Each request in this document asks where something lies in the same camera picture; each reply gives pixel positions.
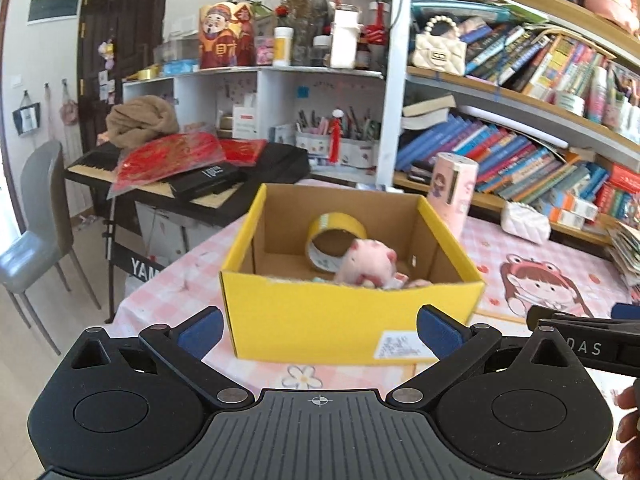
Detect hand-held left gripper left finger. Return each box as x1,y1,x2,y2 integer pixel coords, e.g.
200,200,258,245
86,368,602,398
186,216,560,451
65,306,256,409

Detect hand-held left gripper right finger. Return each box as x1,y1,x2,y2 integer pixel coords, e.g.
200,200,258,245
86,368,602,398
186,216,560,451
385,304,583,409

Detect pink plush pig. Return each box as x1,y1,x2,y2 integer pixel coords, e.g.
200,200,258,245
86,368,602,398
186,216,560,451
333,238,398,288

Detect yellow cardboard box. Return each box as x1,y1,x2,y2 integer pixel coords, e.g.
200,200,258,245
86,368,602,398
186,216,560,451
219,182,486,365

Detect yellow tape roll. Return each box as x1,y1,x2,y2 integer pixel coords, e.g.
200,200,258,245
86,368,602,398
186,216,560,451
305,212,368,273

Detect person's right hand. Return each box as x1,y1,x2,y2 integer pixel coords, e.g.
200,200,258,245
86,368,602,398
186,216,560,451
616,385,640,467

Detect stack of papers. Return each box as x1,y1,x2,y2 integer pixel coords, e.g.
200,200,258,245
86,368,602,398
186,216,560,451
607,220,640,288

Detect black keyboard stand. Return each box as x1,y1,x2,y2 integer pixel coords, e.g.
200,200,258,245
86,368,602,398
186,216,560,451
102,195,173,323

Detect orange white small box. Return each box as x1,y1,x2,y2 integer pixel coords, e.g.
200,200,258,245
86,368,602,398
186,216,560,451
547,192,598,221
547,208,587,231

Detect white quilted pouch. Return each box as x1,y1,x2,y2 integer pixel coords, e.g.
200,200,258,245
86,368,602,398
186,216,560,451
501,201,552,246

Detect red book box set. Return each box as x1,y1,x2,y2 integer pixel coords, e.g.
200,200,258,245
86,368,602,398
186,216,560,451
597,162,640,221

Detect pink cylinder humidifier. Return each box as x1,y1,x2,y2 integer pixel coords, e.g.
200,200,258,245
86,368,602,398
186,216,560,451
430,154,480,242

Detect black flat box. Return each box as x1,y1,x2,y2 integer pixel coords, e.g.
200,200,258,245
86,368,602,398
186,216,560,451
169,162,248,201

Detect row of blue and red books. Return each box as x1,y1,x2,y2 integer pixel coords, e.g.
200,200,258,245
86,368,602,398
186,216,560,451
395,115,616,201

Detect red decorations plastic bag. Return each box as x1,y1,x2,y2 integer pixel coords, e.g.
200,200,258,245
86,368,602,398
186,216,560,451
107,135,226,196

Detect black electric keyboard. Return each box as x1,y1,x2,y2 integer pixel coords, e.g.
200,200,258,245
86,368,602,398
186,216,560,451
64,141,311,228

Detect red envelopes pack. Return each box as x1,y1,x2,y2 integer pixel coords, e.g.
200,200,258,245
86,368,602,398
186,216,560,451
220,139,268,167

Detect grey chair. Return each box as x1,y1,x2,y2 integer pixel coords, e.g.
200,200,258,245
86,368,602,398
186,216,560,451
0,140,103,356

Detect pen cups with markers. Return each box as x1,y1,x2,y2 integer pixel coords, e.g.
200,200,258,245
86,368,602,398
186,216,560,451
602,67,640,143

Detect white rolled paper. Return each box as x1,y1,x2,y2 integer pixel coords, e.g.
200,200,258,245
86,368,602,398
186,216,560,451
457,105,568,148

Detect white round jar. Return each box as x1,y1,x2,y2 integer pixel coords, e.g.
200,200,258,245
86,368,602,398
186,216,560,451
557,91,586,117

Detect pastel colourful bottle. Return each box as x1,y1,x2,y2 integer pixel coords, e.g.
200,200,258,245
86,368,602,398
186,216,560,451
587,66,608,123

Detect red hanging tassel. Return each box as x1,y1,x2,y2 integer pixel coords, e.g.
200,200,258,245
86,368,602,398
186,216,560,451
327,107,346,165

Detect white tissue box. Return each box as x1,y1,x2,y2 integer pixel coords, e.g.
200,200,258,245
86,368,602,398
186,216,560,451
231,95,258,140

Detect stacked thick paperback books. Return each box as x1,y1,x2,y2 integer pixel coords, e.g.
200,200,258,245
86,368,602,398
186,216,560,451
401,94,457,131

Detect brown crumpled cloth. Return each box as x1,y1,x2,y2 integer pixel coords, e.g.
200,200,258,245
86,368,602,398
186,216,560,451
105,94,180,150

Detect white shelf unit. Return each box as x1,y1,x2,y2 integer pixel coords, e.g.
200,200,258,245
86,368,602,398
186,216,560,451
122,66,388,187

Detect wooden bookshelf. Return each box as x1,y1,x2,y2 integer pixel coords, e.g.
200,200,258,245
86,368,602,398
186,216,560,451
377,0,640,247

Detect pink hanging bag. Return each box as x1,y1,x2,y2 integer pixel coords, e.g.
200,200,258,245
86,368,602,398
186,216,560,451
59,80,80,126

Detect leaning row of colourful books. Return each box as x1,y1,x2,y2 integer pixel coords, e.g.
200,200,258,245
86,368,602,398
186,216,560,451
460,17,607,106

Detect light blue pack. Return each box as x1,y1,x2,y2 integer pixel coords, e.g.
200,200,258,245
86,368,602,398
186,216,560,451
162,60,201,77

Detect cream quilted pearl handbag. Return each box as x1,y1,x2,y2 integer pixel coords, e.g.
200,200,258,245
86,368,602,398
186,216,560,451
412,15,467,76

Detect black white tote bag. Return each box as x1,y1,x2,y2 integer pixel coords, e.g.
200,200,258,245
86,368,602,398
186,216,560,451
12,90,42,136

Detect clear plastic storage boxes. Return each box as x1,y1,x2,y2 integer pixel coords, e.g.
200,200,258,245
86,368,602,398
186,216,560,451
152,40,201,66

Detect pink small box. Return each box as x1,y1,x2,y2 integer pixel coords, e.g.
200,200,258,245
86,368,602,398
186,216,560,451
255,36,275,67

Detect red fortune god canister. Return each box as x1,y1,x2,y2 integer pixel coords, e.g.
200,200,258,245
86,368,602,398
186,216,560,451
199,2,257,70

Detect white bottle yellow label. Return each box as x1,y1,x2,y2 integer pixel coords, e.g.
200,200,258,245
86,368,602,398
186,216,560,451
272,26,292,67

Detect glass jar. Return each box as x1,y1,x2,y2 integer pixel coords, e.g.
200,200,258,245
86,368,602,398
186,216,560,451
312,35,333,67

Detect white carton shaped box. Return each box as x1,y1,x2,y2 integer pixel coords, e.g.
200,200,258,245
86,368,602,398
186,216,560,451
330,4,361,69

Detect pink yellow plush toy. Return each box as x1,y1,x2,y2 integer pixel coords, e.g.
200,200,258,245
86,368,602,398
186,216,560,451
582,0,640,33

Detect dark wooden door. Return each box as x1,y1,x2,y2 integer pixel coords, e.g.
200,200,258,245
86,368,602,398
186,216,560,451
77,0,173,153

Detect teal plastic folder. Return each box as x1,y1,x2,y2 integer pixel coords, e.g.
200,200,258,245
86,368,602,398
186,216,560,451
411,0,506,21

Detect dark wall panel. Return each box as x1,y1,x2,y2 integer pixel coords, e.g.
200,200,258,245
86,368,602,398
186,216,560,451
27,0,81,25

